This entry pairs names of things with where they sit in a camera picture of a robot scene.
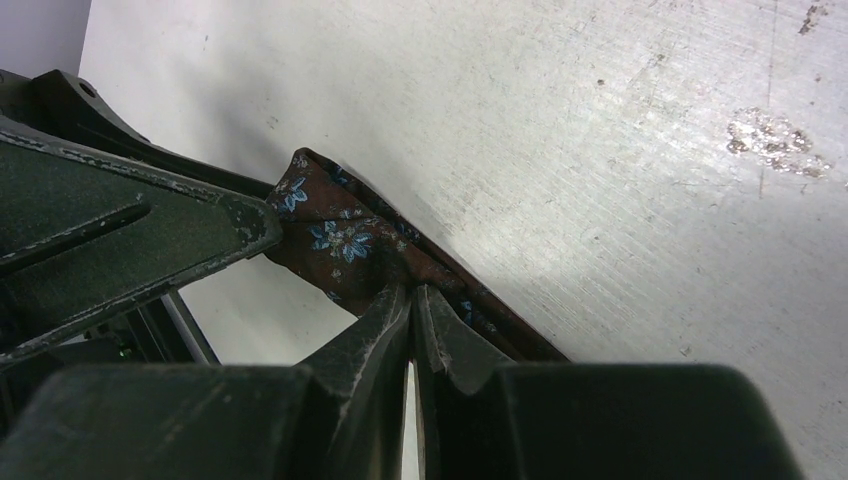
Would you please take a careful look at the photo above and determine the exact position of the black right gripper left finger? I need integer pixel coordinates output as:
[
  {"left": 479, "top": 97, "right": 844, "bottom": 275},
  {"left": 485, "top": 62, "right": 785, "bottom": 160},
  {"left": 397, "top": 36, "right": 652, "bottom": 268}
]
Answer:
[{"left": 1, "top": 286, "right": 411, "bottom": 479}]

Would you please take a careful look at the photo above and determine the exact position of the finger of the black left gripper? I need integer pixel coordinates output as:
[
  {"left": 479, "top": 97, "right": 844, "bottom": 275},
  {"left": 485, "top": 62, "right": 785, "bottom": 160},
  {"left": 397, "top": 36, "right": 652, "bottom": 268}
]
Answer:
[
  {"left": 1, "top": 118, "right": 283, "bottom": 365},
  {"left": 1, "top": 70, "right": 273, "bottom": 199}
]

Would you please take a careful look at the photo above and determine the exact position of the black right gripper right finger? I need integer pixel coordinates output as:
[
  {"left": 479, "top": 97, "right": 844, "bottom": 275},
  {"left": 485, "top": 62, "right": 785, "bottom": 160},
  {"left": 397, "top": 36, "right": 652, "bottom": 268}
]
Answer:
[{"left": 411, "top": 286, "right": 802, "bottom": 479}]

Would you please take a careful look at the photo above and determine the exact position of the brown floral tie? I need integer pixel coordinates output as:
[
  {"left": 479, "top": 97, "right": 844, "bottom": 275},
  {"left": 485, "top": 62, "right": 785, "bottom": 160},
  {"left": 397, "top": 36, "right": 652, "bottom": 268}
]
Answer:
[{"left": 265, "top": 148, "right": 566, "bottom": 361}]

